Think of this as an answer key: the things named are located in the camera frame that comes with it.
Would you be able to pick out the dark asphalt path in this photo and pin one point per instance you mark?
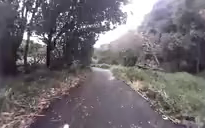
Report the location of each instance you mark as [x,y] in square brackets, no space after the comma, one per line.
[103,100]

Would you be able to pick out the row of tall trees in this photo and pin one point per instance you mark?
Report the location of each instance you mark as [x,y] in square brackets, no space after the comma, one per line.
[63,30]

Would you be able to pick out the robot's own part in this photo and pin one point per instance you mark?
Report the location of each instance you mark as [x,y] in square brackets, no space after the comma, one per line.
[66,126]

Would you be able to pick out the overgrown green grass verge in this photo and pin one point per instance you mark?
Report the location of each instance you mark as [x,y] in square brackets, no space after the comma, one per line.
[176,90]

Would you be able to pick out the dense trees and bushes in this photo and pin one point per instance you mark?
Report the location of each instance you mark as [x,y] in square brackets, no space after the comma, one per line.
[176,36]

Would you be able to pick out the leaf-strewn grass verge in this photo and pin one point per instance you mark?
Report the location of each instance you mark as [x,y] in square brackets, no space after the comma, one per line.
[26,96]

